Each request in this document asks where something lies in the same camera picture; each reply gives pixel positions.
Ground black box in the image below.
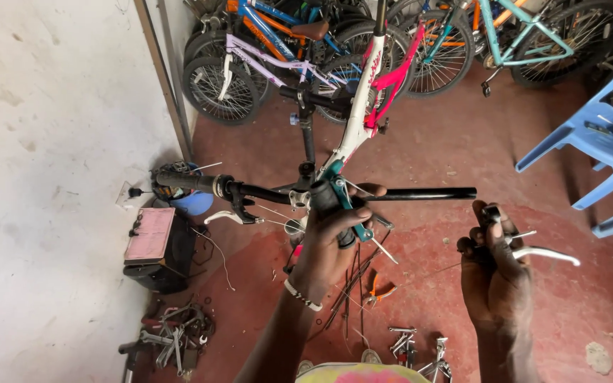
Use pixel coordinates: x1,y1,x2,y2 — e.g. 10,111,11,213
123,210,198,295

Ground blue plastic bowl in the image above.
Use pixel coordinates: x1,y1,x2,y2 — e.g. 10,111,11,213
168,162,215,216

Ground silver brake caliper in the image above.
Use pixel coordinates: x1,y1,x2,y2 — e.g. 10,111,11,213
417,337,453,383

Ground black bicycle handlebar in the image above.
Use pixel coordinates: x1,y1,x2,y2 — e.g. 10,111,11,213
155,171,477,205

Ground white beaded bracelet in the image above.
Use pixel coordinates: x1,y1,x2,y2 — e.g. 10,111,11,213
283,279,324,312

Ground person's right hand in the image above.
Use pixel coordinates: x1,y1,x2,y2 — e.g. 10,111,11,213
457,199,533,332

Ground person's left hand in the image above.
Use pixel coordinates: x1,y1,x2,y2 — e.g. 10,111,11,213
288,183,387,305

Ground teal folding hex key set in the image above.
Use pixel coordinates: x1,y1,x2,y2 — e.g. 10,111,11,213
321,160,400,265

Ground orange handled pliers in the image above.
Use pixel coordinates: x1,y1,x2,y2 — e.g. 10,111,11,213
365,271,398,306

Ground white and pink bicycle frame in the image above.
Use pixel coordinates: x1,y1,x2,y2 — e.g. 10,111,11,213
285,0,427,251

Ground orange and teal bicycle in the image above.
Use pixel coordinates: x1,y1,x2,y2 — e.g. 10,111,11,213
386,0,480,99

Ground lilac children's bicycle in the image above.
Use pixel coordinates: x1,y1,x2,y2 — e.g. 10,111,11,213
182,32,371,126

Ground brown door frame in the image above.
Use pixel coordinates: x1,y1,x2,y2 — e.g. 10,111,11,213
133,0,195,163

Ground black rubber handlebar grip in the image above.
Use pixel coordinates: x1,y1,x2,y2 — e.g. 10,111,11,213
310,180,357,250

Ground light teal bicycle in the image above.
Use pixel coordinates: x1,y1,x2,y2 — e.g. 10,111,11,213
469,0,613,99

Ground mounted black handlebar grip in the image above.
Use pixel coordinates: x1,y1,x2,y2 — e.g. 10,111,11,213
155,170,221,195

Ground blue and orange bicycle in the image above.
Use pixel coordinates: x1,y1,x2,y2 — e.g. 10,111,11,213
184,0,374,67

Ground blue plastic chair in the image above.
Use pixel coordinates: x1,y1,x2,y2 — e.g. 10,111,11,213
515,44,613,238

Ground pink book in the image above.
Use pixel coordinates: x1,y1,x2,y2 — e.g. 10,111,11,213
124,207,176,266

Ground silver hex keys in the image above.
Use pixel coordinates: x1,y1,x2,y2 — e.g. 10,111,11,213
388,326,418,368

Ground bundle of brake cables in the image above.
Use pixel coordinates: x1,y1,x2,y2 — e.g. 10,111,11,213
306,229,392,341

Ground mounted silver brake lever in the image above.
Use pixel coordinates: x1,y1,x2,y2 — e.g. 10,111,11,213
204,181,265,226

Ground pile of spanners and tools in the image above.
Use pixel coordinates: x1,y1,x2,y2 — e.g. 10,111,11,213
118,299,216,383

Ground person's colourful shirt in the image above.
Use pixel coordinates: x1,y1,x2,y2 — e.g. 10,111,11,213
295,363,432,383

